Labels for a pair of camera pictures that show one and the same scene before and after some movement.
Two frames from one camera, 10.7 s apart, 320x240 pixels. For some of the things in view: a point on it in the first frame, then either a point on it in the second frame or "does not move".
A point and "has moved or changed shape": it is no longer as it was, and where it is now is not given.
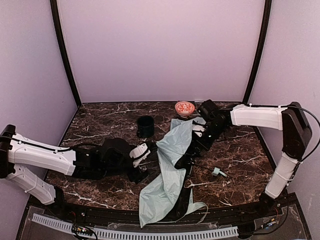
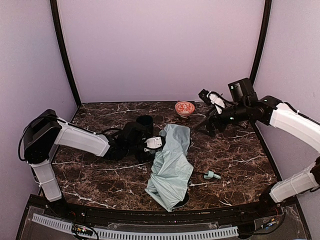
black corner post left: (65, 52) does not move
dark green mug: (145, 126) does not move
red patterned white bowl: (184, 109) does not move
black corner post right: (266, 21) does not move
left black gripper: (141, 171) to (144, 154)
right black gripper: (191, 155) to (213, 123)
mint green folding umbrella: (160, 197) has moved or changed shape
